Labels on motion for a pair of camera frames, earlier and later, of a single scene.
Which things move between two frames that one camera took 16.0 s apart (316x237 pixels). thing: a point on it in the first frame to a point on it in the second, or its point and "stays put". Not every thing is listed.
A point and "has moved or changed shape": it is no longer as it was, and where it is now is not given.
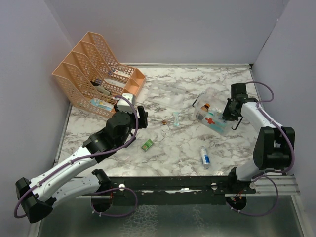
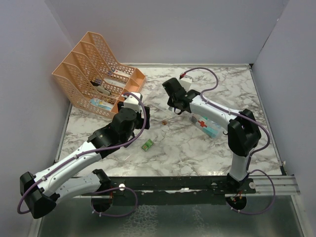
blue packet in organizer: (98, 102) stays put
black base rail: (173, 190) stays put
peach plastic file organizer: (91, 78) stays put
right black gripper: (226, 115) to (170, 102)
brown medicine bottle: (203, 110) has moved or changed shape
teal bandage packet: (218, 126) to (211, 132)
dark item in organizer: (101, 88) stays put
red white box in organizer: (120, 73) stays put
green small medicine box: (147, 145) stays put
